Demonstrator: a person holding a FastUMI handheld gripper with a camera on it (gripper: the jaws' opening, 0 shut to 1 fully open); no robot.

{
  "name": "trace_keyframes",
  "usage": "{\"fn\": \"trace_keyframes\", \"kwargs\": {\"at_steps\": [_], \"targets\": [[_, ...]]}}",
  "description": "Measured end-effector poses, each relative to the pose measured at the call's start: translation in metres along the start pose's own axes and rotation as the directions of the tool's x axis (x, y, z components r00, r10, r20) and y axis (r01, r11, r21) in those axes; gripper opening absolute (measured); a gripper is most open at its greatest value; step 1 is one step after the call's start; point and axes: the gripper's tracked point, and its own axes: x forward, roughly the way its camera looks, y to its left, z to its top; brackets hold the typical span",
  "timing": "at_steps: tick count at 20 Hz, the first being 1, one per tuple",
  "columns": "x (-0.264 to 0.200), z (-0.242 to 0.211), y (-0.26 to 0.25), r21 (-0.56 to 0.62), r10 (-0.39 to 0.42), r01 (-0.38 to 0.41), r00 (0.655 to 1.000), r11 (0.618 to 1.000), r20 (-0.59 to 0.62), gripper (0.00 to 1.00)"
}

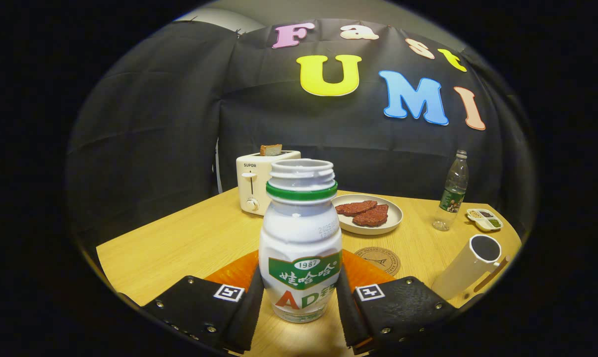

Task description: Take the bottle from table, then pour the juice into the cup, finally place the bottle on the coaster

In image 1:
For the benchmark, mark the black backdrop cloth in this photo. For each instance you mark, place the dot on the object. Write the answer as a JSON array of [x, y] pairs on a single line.
[[328, 134]]

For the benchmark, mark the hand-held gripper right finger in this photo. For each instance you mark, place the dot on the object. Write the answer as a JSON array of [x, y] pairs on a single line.
[[351, 312]]

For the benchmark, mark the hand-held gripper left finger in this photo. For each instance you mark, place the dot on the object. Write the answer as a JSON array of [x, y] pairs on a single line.
[[242, 317]]

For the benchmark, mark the wooden table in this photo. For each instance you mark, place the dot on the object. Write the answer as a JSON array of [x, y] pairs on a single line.
[[190, 243]]

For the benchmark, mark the white divided condiment dish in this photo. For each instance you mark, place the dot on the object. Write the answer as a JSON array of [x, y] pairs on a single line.
[[481, 221]]

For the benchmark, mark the round cork coaster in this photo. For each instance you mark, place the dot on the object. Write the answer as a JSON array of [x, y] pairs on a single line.
[[378, 260]]

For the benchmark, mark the cream toaster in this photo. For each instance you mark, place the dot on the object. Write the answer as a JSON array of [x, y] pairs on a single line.
[[254, 178]]

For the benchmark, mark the clear plastic water bottle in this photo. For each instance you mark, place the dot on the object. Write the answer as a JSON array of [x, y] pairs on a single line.
[[451, 198]]

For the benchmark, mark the white juice bottle green label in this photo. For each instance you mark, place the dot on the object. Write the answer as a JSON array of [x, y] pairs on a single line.
[[299, 233]]

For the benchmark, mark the beige round plate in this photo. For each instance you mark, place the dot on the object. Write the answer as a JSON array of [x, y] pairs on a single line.
[[363, 230]]

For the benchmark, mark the toast slice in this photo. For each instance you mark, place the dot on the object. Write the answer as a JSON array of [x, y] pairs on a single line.
[[270, 149]]

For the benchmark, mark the red meat slice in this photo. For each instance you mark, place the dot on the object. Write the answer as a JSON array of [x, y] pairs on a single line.
[[356, 208], [373, 217]]

